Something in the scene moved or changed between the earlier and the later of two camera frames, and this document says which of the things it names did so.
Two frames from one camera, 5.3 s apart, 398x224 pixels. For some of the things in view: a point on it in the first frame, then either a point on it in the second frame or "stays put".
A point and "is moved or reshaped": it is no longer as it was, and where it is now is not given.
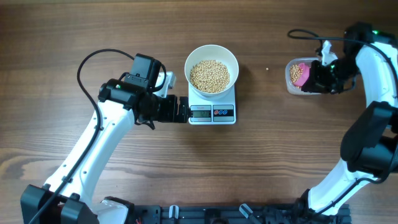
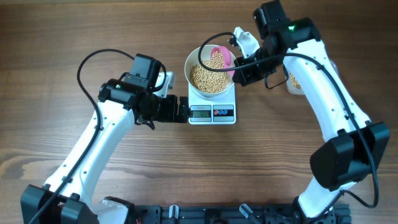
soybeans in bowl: [209, 76] stays put
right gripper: [316, 83] → [246, 77]
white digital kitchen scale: [219, 112] stays put
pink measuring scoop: [305, 76] is moved or reshaped
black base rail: [286, 213] stays put
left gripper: [170, 115] stays put
